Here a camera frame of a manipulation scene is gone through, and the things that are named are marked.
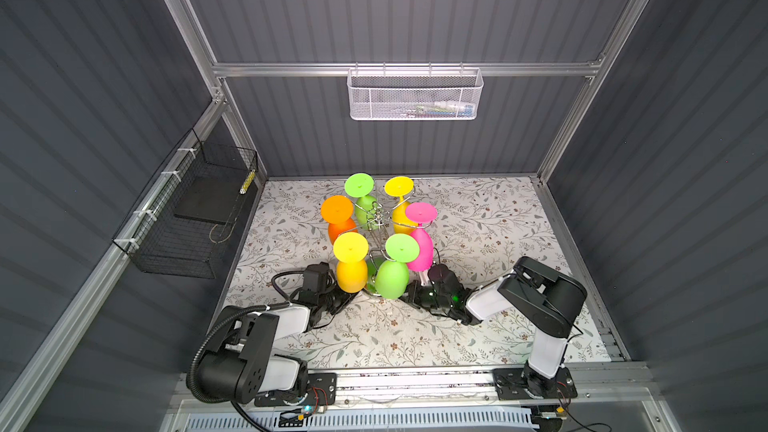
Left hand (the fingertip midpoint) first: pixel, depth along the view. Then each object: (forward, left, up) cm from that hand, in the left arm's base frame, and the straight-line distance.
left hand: (361, 288), depth 90 cm
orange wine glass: (+4, +3, +32) cm, 33 cm away
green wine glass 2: (+12, -2, +32) cm, 35 cm away
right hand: (-4, -10, 0) cm, 11 cm away
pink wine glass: (+3, -16, +31) cm, 35 cm away
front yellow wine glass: (-6, 0, +31) cm, 32 cm away
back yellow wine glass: (+12, -12, +32) cm, 36 cm away
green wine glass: (-8, -9, +23) cm, 26 cm away
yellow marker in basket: (+21, +30, +27) cm, 45 cm away
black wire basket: (+7, +42, +26) cm, 50 cm away
